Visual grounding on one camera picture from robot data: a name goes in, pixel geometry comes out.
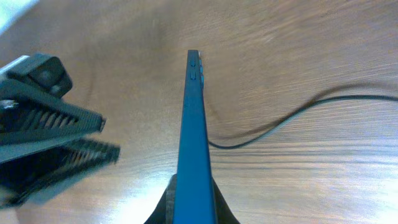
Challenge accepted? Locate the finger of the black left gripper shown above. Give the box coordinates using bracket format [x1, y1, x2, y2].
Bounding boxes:
[1, 80, 105, 146]
[1, 139, 121, 205]

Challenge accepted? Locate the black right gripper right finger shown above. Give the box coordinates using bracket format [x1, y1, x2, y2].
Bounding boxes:
[213, 180, 239, 224]

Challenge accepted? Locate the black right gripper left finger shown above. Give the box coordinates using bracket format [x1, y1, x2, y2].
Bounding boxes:
[144, 174, 177, 224]

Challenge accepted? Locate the blue Samsung smartphone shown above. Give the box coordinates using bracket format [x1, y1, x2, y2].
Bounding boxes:
[173, 50, 218, 223]

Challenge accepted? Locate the black USB charging cable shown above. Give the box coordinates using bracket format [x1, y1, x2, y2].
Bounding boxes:
[207, 95, 398, 150]

